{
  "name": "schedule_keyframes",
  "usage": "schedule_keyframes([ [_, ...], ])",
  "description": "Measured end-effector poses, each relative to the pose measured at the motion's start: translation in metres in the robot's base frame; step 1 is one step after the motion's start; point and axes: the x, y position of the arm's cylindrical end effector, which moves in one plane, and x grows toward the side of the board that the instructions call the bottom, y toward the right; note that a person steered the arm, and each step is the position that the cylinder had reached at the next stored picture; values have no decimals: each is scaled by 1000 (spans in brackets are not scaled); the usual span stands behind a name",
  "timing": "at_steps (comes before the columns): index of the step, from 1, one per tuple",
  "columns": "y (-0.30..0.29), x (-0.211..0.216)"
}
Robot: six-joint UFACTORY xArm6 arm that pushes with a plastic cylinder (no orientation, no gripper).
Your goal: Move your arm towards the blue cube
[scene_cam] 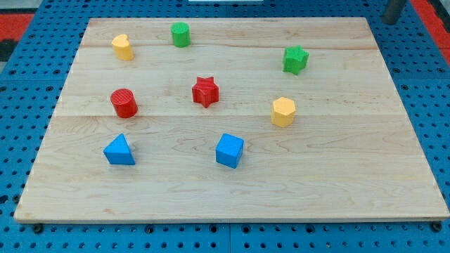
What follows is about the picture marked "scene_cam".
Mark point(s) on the light wooden board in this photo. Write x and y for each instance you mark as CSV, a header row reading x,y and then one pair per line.
x,y
350,155

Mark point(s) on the red cylinder block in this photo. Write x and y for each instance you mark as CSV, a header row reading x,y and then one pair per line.
x,y
124,103

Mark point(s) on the blue triangular prism block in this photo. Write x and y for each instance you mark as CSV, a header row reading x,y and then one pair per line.
x,y
118,152

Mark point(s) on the green star block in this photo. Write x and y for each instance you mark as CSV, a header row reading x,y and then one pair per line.
x,y
294,59

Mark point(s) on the yellow heart block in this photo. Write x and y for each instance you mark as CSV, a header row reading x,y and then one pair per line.
x,y
122,47

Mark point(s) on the yellow hexagonal prism block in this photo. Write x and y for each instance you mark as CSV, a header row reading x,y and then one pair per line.
x,y
283,112

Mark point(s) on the blue cube block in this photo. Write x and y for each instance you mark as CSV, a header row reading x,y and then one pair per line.
x,y
229,150

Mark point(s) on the red star block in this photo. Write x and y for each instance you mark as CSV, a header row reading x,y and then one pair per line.
x,y
205,91

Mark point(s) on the green cylinder block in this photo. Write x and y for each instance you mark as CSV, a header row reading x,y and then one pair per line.
x,y
180,34

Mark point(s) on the grey cylindrical robot stylus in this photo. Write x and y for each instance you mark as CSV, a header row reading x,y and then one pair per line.
x,y
392,11

